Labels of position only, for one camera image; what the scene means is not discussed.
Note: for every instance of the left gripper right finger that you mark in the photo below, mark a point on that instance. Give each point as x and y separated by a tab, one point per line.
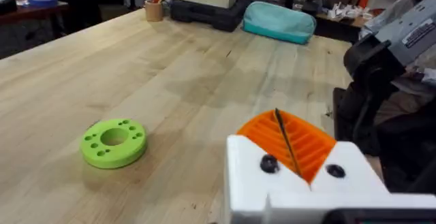
347	164

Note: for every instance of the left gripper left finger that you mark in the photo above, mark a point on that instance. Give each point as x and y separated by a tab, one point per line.
247	169

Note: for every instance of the green disc with holes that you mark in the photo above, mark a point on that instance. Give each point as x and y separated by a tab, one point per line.
114	143

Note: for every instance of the teal zip pouch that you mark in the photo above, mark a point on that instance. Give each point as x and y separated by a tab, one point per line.
277	23

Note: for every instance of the heap of white papers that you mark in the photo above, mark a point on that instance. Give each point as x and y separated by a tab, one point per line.
345	12

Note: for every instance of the black tool case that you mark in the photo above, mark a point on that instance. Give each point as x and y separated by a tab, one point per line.
218	17

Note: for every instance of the wooden utensil cup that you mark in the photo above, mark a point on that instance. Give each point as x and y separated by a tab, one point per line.
154	12

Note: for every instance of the blue tape roll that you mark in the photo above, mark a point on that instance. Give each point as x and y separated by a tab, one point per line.
42	1

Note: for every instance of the dark wooden side table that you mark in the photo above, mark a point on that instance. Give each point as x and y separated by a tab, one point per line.
20	13

